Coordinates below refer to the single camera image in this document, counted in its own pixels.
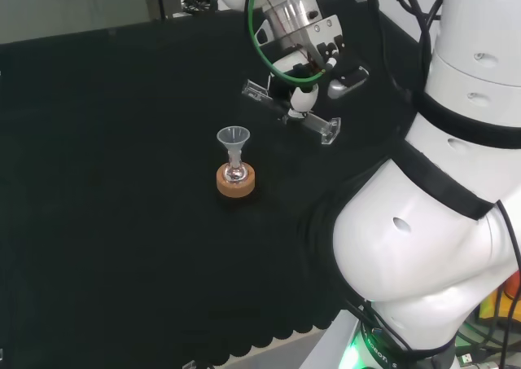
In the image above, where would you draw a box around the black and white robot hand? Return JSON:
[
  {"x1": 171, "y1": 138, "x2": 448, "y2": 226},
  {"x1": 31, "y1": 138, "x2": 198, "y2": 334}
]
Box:
[{"x1": 256, "y1": 13, "x2": 370, "y2": 121}]

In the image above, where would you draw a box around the clear graduated cylinder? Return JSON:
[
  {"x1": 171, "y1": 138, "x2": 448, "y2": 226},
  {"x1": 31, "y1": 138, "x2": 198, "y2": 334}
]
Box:
[{"x1": 241, "y1": 79, "x2": 342, "y2": 147}]

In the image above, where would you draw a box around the clear plastic funnel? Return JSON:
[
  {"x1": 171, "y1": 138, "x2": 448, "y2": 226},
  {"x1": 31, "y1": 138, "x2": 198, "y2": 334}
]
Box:
[{"x1": 216, "y1": 126, "x2": 252, "y2": 163}]

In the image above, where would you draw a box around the round-bottom glass flask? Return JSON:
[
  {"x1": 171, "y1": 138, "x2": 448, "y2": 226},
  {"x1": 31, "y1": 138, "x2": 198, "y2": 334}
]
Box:
[{"x1": 222, "y1": 151, "x2": 248, "y2": 183}]

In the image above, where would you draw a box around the black cloth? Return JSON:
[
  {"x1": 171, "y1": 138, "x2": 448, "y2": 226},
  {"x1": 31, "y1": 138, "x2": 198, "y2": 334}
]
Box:
[{"x1": 0, "y1": 0, "x2": 412, "y2": 367}]

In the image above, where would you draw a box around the pale board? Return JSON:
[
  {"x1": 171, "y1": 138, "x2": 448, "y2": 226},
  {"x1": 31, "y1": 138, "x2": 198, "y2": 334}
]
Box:
[{"x1": 0, "y1": 0, "x2": 152, "y2": 45}]

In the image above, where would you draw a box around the yellow stop button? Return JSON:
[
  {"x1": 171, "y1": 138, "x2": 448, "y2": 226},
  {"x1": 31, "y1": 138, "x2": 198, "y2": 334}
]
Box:
[{"x1": 478, "y1": 270, "x2": 521, "y2": 322}]

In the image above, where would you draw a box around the black cable bundle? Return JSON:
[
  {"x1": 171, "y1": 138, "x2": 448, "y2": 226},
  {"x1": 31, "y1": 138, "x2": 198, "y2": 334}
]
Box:
[{"x1": 360, "y1": 0, "x2": 445, "y2": 101}]

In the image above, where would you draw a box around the green cable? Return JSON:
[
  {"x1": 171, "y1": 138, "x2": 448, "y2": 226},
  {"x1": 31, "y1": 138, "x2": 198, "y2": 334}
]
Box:
[{"x1": 243, "y1": 0, "x2": 327, "y2": 88}]

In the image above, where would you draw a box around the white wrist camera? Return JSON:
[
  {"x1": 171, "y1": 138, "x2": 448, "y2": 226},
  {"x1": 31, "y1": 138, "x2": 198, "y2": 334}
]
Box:
[{"x1": 256, "y1": 17, "x2": 271, "y2": 47}]

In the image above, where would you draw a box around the cork ring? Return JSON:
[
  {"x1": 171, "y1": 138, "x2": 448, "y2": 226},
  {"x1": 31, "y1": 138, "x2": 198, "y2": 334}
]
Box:
[{"x1": 216, "y1": 163, "x2": 256, "y2": 200}]

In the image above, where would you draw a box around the long black cable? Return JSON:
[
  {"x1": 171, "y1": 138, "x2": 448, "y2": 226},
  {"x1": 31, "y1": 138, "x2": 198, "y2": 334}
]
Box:
[{"x1": 495, "y1": 200, "x2": 521, "y2": 275}]

